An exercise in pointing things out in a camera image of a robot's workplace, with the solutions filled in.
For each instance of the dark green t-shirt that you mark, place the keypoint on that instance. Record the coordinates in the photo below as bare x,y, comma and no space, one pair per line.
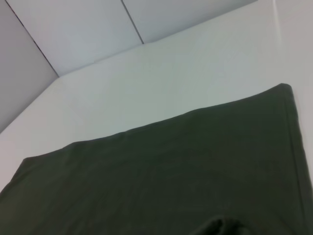
171,176

